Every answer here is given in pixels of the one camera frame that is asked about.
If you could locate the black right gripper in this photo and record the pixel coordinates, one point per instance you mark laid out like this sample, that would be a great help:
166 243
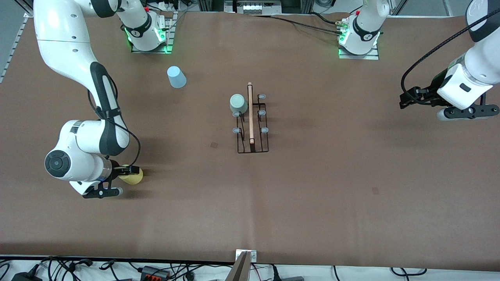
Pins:
116 169

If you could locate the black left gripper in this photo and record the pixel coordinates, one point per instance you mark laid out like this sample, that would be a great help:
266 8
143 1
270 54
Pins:
430 94

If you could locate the yellow plastic cup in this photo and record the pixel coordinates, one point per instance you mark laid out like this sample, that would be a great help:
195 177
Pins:
133 179

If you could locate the pale green plastic cup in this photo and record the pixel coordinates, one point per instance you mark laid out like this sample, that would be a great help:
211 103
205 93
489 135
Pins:
238 103

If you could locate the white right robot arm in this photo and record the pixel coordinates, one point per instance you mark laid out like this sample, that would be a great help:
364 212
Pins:
62 50

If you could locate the light blue plastic cup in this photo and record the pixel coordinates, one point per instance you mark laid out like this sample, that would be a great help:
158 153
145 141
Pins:
177 77

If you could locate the grey orange connector block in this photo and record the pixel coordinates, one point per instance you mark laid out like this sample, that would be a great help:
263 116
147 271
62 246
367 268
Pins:
155 272

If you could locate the brown paper table cover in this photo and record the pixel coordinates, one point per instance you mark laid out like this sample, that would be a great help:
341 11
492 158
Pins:
250 203

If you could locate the black power adapter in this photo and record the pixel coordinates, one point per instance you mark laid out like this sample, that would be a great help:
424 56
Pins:
25 277

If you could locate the white power strip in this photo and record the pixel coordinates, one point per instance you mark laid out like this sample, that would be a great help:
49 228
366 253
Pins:
168 4

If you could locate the white control box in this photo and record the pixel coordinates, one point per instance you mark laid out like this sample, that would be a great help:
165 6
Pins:
258 7

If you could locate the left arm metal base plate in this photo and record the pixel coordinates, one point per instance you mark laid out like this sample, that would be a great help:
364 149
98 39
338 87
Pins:
359 56

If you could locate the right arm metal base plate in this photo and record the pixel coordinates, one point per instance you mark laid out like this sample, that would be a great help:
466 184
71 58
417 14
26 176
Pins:
170 31

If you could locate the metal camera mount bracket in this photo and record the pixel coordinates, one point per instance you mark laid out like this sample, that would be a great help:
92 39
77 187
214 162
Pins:
242 267

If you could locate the aluminium side rail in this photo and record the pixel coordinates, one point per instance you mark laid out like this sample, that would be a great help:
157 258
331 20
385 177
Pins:
11 50

